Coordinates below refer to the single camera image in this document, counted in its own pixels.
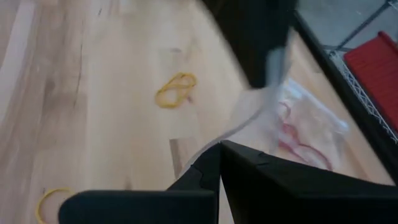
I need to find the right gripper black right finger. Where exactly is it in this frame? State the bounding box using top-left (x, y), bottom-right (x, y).
top-left (220, 139), bottom-right (398, 224)

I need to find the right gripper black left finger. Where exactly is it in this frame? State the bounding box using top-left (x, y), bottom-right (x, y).
top-left (58, 142), bottom-right (221, 224)

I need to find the red rubber band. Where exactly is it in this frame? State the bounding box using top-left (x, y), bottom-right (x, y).
top-left (276, 101), bottom-right (333, 171)

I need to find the red plastic storage bin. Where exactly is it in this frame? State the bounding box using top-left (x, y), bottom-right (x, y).
top-left (343, 30), bottom-right (398, 131)

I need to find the clear plastic zip bag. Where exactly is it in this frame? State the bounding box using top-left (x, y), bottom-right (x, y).
top-left (273, 77), bottom-right (351, 172)
top-left (178, 29), bottom-right (293, 180)

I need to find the black aluminium table frame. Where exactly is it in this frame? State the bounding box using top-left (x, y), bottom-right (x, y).
top-left (290, 11), bottom-right (398, 184)

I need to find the yellow rubber band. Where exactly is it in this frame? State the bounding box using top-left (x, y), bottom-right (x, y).
top-left (35, 186), bottom-right (73, 224)
top-left (154, 72), bottom-right (198, 110)

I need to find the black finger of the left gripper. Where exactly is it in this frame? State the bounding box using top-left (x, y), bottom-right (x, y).
top-left (201, 0), bottom-right (280, 90)
top-left (278, 0), bottom-right (298, 50)

